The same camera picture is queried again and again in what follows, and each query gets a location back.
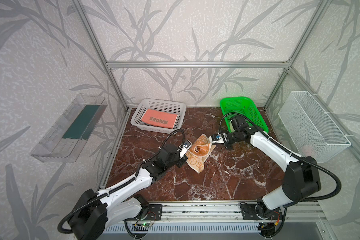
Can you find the cream orange patterned towel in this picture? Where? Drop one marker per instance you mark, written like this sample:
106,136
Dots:
199,152

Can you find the pink brown bear towel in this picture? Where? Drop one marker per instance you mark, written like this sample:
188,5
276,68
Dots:
159,119

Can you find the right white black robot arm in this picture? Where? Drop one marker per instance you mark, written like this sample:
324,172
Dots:
301,178

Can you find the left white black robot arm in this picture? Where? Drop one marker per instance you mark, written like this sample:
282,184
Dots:
95,211

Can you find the green perforated plastic basket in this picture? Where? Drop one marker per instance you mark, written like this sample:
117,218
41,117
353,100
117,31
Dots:
246,107

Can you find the white perforated plastic basket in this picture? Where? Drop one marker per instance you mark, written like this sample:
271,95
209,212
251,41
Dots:
159,105

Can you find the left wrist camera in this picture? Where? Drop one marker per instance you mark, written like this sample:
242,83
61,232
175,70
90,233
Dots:
186,146

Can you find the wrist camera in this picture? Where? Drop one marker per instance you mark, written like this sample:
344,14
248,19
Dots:
186,146
218,139

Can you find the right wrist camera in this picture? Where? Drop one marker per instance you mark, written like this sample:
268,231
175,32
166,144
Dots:
218,139

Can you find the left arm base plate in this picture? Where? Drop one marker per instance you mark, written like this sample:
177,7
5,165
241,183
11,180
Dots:
152,212

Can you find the white wire mesh basket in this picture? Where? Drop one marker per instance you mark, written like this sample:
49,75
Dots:
309,124

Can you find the aluminium frame rail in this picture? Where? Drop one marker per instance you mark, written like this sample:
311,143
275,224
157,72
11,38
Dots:
195,64

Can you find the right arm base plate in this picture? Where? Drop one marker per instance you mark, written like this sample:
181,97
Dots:
257,212

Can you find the clear acrylic wall shelf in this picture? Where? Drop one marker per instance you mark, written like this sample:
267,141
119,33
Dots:
66,139

